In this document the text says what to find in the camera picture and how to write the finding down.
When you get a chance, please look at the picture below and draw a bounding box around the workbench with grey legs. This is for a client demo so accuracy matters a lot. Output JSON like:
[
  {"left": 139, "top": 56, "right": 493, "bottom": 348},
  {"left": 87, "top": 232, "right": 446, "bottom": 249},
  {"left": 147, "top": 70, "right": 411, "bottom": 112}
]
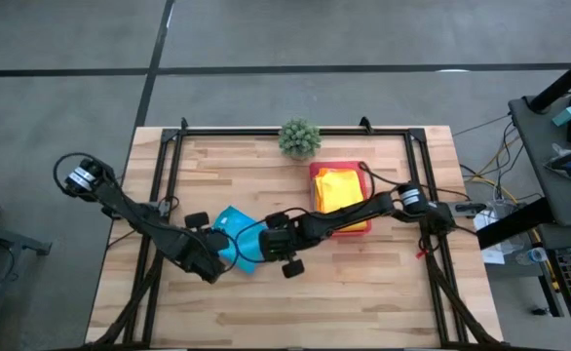
[{"left": 0, "top": 217, "right": 54, "bottom": 257}]

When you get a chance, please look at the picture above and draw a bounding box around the teal box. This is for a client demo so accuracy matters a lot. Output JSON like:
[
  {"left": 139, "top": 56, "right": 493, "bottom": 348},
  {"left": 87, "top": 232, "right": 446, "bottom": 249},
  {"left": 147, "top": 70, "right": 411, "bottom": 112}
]
[{"left": 552, "top": 105, "right": 571, "bottom": 128}]

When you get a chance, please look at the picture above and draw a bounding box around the white paper sheet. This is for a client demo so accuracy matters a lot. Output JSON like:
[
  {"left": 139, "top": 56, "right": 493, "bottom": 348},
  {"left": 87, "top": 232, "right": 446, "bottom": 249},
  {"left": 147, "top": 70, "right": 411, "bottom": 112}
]
[{"left": 472, "top": 209, "right": 507, "bottom": 266}]

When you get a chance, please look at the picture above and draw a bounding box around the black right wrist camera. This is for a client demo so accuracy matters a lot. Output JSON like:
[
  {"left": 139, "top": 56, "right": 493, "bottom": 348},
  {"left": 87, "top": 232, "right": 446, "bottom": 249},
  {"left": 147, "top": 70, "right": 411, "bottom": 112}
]
[{"left": 264, "top": 211, "right": 291, "bottom": 230}]

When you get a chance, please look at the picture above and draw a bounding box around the yellow microfiber towel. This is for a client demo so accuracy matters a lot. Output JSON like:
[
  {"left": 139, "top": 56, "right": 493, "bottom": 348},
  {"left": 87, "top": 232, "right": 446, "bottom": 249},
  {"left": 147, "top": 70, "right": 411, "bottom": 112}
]
[{"left": 314, "top": 168, "right": 368, "bottom": 233}]

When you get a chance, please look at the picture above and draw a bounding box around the black right camera cable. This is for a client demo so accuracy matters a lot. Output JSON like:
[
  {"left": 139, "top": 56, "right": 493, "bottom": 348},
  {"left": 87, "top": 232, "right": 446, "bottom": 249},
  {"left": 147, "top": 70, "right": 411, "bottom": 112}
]
[{"left": 233, "top": 206, "right": 312, "bottom": 265}]

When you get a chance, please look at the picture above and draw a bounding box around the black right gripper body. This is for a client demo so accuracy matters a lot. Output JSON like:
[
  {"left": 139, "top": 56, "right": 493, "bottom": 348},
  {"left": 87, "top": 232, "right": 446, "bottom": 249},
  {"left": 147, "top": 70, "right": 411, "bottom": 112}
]
[{"left": 258, "top": 220, "right": 312, "bottom": 281}]

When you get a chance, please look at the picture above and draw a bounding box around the black diagonal post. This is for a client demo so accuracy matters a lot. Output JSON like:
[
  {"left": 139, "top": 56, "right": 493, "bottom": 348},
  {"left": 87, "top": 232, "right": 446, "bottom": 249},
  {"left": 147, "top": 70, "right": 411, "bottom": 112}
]
[{"left": 528, "top": 47, "right": 571, "bottom": 114}]

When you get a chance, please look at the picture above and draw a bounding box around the black support beam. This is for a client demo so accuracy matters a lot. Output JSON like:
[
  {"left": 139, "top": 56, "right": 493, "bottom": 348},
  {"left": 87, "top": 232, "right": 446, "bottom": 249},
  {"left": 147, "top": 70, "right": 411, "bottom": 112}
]
[{"left": 475, "top": 196, "right": 555, "bottom": 251}]

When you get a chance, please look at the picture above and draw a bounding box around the potted succulent plant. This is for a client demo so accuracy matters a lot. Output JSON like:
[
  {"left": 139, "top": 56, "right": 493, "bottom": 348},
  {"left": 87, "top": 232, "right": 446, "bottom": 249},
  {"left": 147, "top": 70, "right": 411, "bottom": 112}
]
[{"left": 277, "top": 116, "right": 324, "bottom": 162}]

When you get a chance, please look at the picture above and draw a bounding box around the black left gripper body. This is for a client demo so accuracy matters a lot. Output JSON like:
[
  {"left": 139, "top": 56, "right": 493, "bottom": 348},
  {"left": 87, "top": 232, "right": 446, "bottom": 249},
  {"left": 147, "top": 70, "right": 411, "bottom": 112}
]
[{"left": 174, "top": 233, "right": 219, "bottom": 273}]

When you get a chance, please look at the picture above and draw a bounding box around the clear plastic bottle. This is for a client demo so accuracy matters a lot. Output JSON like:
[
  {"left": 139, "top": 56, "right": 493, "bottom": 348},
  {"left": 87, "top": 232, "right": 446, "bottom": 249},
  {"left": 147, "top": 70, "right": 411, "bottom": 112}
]
[{"left": 514, "top": 246, "right": 551, "bottom": 267}]

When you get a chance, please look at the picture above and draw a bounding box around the blue microfiber towel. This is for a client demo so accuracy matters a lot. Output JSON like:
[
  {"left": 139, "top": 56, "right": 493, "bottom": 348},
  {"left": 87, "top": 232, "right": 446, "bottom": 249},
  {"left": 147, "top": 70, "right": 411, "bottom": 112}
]
[{"left": 210, "top": 205, "right": 272, "bottom": 275}]

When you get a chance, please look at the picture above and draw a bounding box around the pink plastic bin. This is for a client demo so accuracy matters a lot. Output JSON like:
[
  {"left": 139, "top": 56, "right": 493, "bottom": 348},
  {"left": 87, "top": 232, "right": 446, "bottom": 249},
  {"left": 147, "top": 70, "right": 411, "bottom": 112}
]
[{"left": 308, "top": 160, "right": 373, "bottom": 238}]

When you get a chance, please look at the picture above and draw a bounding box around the dark grey desk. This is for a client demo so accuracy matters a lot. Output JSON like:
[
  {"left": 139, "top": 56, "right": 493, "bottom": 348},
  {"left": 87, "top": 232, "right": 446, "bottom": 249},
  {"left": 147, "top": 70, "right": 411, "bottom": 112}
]
[
  {"left": 507, "top": 95, "right": 571, "bottom": 228},
  {"left": 537, "top": 222, "right": 571, "bottom": 350}
]

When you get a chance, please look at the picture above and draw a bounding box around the black aluminium table frame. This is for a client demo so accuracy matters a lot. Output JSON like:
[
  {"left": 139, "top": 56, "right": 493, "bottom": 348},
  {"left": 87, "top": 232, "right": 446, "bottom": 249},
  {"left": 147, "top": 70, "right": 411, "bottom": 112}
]
[{"left": 84, "top": 116, "right": 505, "bottom": 350}]

